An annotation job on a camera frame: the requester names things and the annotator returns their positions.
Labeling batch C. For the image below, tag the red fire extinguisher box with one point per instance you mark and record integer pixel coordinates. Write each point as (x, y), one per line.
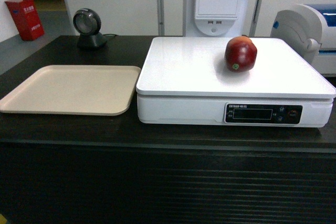
(26, 19)

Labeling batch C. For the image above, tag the white receipt printer terminal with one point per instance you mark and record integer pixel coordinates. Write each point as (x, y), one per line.
(219, 18)

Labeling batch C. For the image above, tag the white checkout scale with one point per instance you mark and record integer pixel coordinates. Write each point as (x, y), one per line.
(184, 80)

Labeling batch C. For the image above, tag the beige plastic tray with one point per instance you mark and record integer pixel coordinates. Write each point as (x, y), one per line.
(74, 90)

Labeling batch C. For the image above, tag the black barcode scanner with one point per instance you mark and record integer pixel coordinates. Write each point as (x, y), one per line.
(88, 23)

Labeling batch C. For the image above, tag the dark red mango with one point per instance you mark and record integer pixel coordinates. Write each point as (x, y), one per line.
(240, 54)

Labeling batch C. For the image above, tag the white blue label printer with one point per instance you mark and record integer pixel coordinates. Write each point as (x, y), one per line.
(309, 29)

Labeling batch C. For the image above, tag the black checkout counter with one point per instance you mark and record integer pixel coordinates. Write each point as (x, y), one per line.
(62, 168)

